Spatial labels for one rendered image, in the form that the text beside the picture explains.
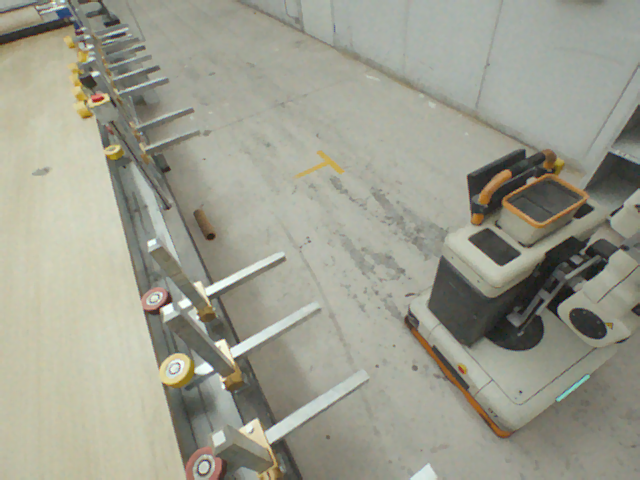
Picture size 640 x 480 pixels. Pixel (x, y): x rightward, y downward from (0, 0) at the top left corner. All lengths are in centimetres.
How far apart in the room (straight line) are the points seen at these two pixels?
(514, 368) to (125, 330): 142
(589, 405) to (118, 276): 200
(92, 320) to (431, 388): 143
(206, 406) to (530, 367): 125
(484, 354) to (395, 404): 48
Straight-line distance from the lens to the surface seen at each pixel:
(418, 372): 180
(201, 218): 259
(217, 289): 114
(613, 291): 114
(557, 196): 131
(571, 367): 171
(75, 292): 130
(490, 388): 155
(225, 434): 62
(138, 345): 105
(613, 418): 203
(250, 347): 99
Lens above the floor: 169
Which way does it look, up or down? 51 degrees down
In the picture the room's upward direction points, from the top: 10 degrees counter-clockwise
